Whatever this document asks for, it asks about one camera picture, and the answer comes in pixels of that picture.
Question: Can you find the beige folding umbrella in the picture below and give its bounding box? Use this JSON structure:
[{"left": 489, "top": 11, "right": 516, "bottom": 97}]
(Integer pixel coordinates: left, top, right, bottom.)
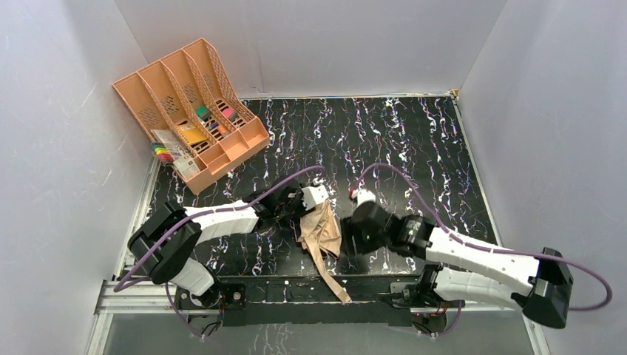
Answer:
[{"left": 296, "top": 200, "right": 352, "bottom": 304}]

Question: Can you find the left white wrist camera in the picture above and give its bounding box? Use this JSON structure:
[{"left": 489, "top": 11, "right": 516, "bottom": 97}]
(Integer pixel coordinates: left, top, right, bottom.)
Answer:
[{"left": 302, "top": 184, "right": 329, "bottom": 211}]

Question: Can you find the yellow notepad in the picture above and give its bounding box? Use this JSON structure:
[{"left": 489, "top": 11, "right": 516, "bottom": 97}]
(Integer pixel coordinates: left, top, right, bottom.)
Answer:
[{"left": 177, "top": 124, "right": 207, "bottom": 145}]

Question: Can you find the pink eraser block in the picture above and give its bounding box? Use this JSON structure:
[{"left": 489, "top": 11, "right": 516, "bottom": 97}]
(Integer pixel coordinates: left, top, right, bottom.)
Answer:
[{"left": 221, "top": 107, "right": 239, "bottom": 122}]

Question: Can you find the green eraser block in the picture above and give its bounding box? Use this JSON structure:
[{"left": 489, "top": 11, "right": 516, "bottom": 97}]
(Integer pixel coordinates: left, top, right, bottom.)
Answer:
[{"left": 195, "top": 106, "right": 211, "bottom": 121}]

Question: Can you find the colourful marker set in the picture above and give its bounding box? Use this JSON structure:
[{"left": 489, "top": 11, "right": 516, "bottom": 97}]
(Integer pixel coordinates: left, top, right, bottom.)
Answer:
[{"left": 151, "top": 142, "right": 174, "bottom": 164}]

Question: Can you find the white paper card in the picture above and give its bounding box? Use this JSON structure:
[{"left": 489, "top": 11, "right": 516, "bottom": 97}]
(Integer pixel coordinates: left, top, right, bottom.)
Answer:
[{"left": 151, "top": 129, "right": 183, "bottom": 150}]

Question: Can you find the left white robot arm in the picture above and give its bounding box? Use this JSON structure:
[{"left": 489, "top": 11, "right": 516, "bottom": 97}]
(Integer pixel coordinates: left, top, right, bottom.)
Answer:
[{"left": 117, "top": 179, "right": 328, "bottom": 297}]

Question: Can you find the orange plastic file organizer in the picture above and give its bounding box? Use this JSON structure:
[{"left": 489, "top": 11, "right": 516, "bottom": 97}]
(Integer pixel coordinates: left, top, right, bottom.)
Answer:
[{"left": 112, "top": 38, "right": 270, "bottom": 195}]

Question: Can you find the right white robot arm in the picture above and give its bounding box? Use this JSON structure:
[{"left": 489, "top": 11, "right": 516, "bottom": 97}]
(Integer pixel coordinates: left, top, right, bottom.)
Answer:
[{"left": 340, "top": 201, "right": 574, "bottom": 329}]

